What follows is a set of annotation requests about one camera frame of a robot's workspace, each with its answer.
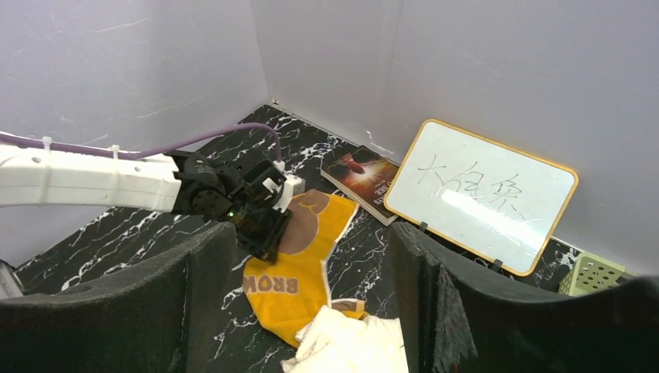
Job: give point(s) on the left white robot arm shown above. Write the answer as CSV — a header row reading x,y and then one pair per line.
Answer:
x,y
112,178

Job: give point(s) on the yellow bear towel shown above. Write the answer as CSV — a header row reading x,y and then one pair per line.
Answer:
x,y
287,295

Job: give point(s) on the small whiteboard orange frame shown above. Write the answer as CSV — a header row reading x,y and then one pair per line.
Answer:
x,y
497,202

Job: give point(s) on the dark paperback book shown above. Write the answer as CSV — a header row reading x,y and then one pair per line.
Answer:
x,y
365,177

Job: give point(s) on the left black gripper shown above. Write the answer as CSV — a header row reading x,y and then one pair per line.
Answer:
x,y
252,193

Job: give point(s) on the white towel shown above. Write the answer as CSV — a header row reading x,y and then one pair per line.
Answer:
x,y
333,342

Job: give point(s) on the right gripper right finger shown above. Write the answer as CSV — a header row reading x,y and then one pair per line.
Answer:
x,y
459,316

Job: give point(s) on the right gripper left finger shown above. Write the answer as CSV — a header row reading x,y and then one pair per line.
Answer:
x,y
158,315

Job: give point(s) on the green plastic basket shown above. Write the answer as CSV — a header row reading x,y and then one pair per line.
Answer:
x,y
590,273

